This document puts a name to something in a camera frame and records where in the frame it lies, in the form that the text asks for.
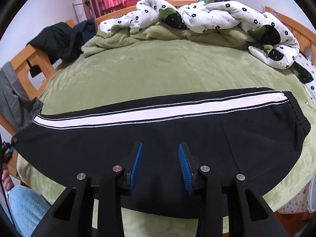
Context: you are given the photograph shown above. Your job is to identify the black pants with white stripe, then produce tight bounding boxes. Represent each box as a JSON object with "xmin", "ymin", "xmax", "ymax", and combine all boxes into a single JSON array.
[{"xmin": 16, "ymin": 87, "xmax": 311, "ymax": 219}]

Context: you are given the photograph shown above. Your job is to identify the person's left hand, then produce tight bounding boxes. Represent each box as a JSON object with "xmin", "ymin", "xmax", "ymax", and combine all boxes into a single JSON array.
[{"xmin": 2, "ymin": 164, "xmax": 14, "ymax": 190}]

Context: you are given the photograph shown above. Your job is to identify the grey denim jeans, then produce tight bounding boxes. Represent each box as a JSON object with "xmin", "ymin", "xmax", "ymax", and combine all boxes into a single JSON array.
[{"xmin": 0, "ymin": 62, "xmax": 43, "ymax": 130}]

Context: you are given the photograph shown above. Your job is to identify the person's blue jeans leg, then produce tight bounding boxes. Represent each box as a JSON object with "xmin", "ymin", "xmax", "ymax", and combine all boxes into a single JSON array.
[{"xmin": 8, "ymin": 185, "xmax": 51, "ymax": 236}]

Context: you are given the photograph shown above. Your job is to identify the star patterned fabric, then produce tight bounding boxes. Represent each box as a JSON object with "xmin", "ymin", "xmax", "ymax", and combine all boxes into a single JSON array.
[{"xmin": 278, "ymin": 178, "xmax": 315, "ymax": 214}]

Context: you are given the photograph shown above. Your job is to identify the green fleece bed sheet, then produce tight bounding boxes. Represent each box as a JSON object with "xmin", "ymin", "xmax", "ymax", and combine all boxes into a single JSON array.
[{"xmin": 17, "ymin": 40, "xmax": 315, "ymax": 236}]

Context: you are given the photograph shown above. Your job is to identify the black and navy clothes pile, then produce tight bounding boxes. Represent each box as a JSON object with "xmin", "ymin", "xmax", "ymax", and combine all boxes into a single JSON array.
[{"xmin": 29, "ymin": 19, "xmax": 96, "ymax": 64}]

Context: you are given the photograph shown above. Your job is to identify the white floral green-lined quilt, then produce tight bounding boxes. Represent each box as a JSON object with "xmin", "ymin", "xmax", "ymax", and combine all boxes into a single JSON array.
[{"xmin": 82, "ymin": 0, "xmax": 315, "ymax": 100}]

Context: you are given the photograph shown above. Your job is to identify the wooden bed frame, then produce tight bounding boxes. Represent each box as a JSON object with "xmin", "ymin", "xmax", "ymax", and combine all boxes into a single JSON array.
[{"xmin": 0, "ymin": 0, "xmax": 316, "ymax": 220}]

